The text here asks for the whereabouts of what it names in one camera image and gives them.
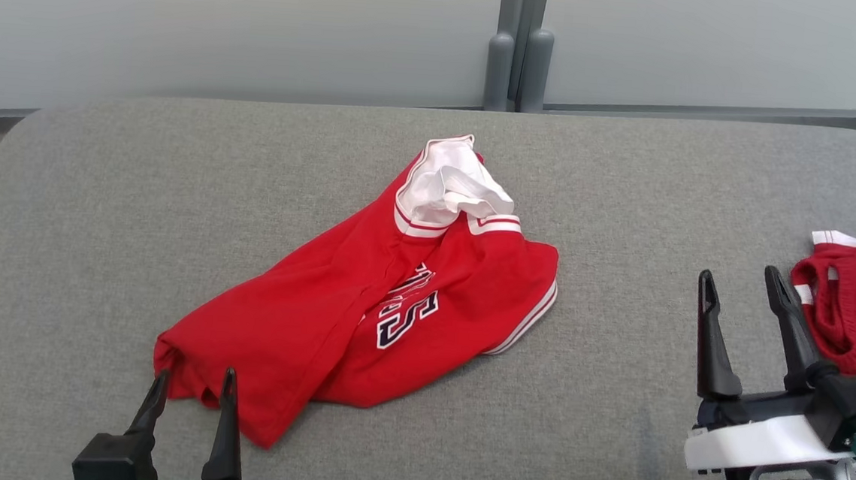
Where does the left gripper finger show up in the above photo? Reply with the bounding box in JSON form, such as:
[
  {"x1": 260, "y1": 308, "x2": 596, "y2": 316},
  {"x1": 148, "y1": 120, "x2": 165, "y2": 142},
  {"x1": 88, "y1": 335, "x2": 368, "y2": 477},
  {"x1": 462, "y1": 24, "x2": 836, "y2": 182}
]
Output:
[
  {"x1": 124, "y1": 367, "x2": 172, "y2": 439},
  {"x1": 199, "y1": 366, "x2": 251, "y2": 480}
]

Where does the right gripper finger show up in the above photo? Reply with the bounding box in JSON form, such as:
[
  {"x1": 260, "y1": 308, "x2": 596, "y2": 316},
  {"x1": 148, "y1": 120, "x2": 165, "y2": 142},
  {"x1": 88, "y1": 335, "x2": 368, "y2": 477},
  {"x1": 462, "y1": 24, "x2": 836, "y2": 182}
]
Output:
[
  {"x1": 689, "y1": 268, "x2": 753, "y2": 403},
  {"x1": 755, "y1": 264, "x2": 846, "y2": 396}
]

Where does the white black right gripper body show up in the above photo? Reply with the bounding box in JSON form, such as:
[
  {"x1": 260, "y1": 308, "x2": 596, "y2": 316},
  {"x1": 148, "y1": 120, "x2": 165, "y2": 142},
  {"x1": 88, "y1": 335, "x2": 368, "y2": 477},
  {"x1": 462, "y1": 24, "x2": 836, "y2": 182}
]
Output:
[{"x1": 682, "y1": 382, "x2": 856, "y2": 480}]

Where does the red jersey with white sleeves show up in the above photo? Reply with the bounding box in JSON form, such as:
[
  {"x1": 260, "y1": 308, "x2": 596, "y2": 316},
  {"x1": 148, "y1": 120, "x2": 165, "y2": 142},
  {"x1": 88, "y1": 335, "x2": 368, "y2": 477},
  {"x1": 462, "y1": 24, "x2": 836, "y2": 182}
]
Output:
[{"x1": 147, "y1": 113, "x2": 570, "y2": 469}]

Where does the white partition panel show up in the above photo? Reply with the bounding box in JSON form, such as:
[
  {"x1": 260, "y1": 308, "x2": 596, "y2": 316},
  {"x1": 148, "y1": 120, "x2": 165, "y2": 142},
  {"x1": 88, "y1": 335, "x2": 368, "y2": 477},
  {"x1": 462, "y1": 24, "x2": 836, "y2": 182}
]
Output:
[
  {"x1": 539, "y1": 0, "x2": 856, "y2": 129},
  {"x1": 0, "y1": 0, "x2": 504, "y2": 149}
]

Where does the grey partition post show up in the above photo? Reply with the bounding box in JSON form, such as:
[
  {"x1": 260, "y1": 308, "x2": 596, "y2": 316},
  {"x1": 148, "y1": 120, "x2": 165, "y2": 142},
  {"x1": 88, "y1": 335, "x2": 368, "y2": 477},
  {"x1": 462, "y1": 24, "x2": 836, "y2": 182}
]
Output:
[
  {"x1": 514, "y1": 0, "x2": 559, "y2": 116},
  {"x1": 482, "y1": 0, "x2": 525, "y2": 113}
]

